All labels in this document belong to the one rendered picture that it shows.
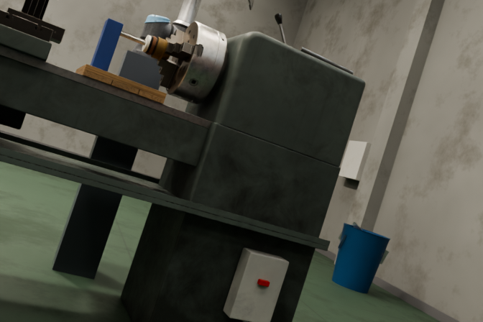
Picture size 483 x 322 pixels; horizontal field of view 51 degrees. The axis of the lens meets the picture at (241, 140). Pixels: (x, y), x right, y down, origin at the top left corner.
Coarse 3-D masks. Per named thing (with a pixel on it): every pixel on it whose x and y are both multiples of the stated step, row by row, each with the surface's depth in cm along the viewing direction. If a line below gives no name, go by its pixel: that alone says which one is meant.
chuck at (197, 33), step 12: (192, 24) 208; (192, 36) 202; (204, 36) 196; (216, 36) 200; (204, 48) 194; (216, 48) 197; (180, 60) 211; (192, 60) 192; (204, 60) 194; (180, 72) 200; (192, 72) 194; (204, 72) 195; (180, 84) 196; (204, 84) 197; (180, 96) 204; (192, 96) 202
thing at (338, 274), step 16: (352, 224) 498; (352, 240) 462; (368, 240) 457; (384, 240) 460; (352, 256) 460; (368, 256) 457; (384, 256) 473; (336, 272) 470; (352, 272) 459; (368, 272) 459; (352, 288) 458; (368, 288) 465
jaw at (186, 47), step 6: (168, 42) 199; (186, 42) 193; (168, 48) 198; (174, 48) 196; (180, 48) 195; (186, 48) 193; (192, 48) 194; (198, 48) 194; (168, 54) 200; (174, 54) 199; (180, 54) 197; (186, 54) 195; (192, 54) 194; (198, 54) 194
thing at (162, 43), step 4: (152, 36) 200; (152, 40) 198; (156, 40) 199; (160, 40) 199; (164, 40) 201; (152, 44) 198; (156, 44) 199; (160, 44) 199; (164, 44) 200; (148, 48) 198; (152, 48) 198; (156, 48) 198; (160, 48) 199; (164, 48) 199; (144, 52) 201; (148, 52) 200; (152, 52) 200; (156, 52) 199; (160, 52) 199; (164, 52) 199; (152, 56) 201; (156, 56) 200; (160, 56) 200; (164, 56) 202; (168, 56) 202
